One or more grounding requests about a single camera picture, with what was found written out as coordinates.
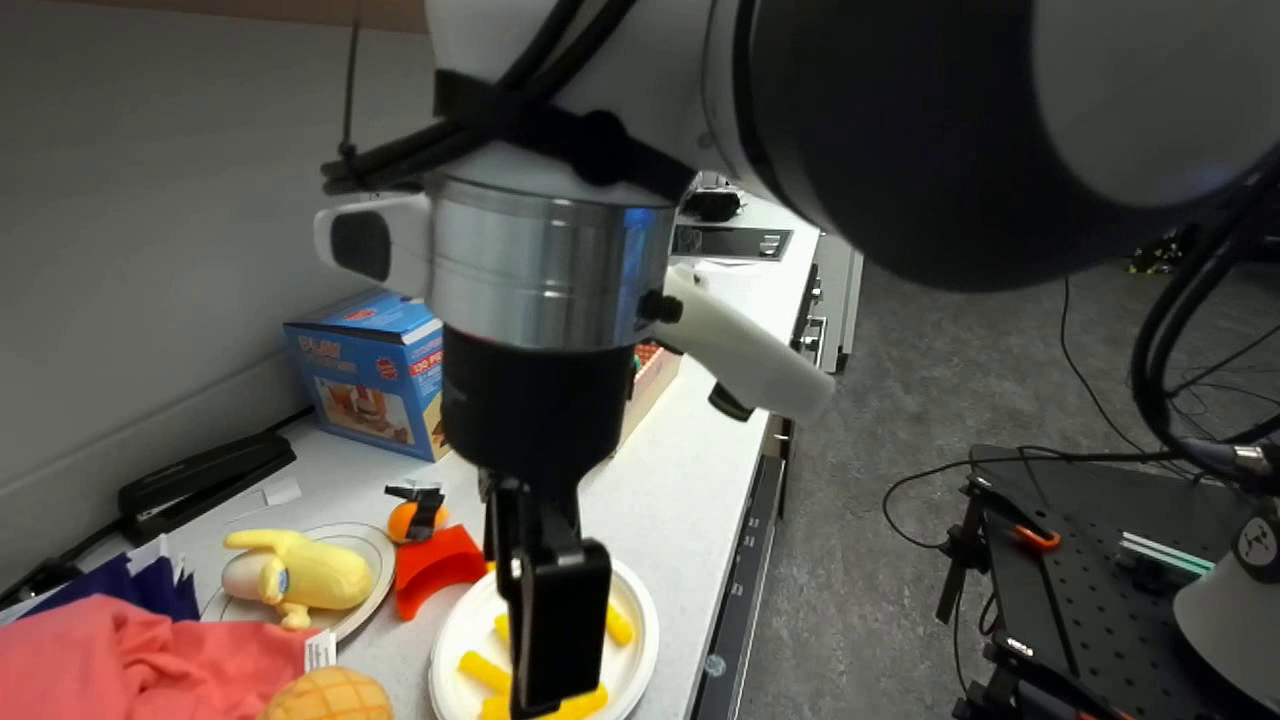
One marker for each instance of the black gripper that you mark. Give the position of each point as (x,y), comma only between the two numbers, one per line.
(535,401)

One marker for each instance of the orange plush bread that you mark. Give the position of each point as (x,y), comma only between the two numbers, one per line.
(326,696)

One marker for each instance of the yellow banana plushie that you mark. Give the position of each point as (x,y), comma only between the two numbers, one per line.
(312,579)

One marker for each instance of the blue toy food box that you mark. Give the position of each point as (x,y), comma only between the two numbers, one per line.
(364,365)

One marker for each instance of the yellow toy fry piece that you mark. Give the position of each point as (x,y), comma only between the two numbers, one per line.
(480,670)
(584,701)
(500,631)
(621,626)

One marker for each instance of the white paper plate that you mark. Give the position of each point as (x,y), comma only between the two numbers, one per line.
(466,626)

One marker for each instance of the red toy fry holder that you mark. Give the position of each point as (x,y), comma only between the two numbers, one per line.
(443,565)

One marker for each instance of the orange and black toy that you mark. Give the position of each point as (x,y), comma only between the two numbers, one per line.
(417,512)

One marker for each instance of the black dishwasher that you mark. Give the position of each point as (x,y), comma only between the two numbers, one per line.
(747,573)

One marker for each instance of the small beige plate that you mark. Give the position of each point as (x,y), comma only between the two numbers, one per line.
(375,563)

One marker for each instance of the small white block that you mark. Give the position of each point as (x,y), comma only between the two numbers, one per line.
(280,495)

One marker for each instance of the black stapler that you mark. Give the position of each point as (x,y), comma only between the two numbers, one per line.
(201,482)

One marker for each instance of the black clamp stand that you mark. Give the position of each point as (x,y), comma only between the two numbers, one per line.
(963,546)

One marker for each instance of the black cooktop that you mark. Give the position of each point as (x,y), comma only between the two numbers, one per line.
(727,243)

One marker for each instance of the navy blue cloth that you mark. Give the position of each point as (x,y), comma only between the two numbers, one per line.
(126,581)

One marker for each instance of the pink cloth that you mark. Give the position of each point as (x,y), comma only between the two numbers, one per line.
(121,661)

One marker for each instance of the small black device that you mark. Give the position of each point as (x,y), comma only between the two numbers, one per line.
(714,207)

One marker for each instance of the orange and black clamp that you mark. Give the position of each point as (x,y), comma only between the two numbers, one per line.
(1025,537)

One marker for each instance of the black perforated breadboard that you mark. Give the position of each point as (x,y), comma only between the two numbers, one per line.
(1106,626)

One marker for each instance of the pale green strip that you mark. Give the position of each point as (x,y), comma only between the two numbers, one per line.
(1164,553)

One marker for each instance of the white round base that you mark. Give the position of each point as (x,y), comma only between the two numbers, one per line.
(1232,614)

